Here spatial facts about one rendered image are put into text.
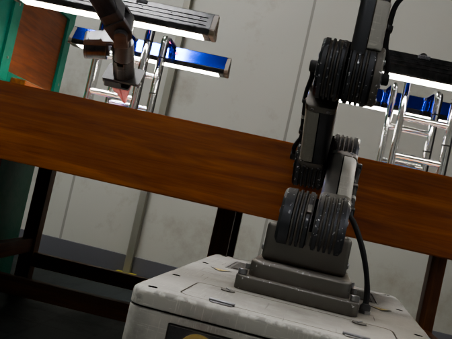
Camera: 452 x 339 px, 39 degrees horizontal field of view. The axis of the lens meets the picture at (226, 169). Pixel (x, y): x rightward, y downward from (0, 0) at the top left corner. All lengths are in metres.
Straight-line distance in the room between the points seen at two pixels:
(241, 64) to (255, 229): 0.97
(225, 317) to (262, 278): 0.21
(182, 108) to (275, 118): 0.56
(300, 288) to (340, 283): 0.06
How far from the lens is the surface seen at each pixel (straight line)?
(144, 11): 1.90
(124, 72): 1.72
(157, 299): 0.86
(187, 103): 3.82
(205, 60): 2.42
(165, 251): 3.81
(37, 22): 2.70
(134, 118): 1.53
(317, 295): 1.02
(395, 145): 2.01
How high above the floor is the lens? 0.62
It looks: 2 degrees up
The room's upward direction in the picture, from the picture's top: 13 degrees clockwise
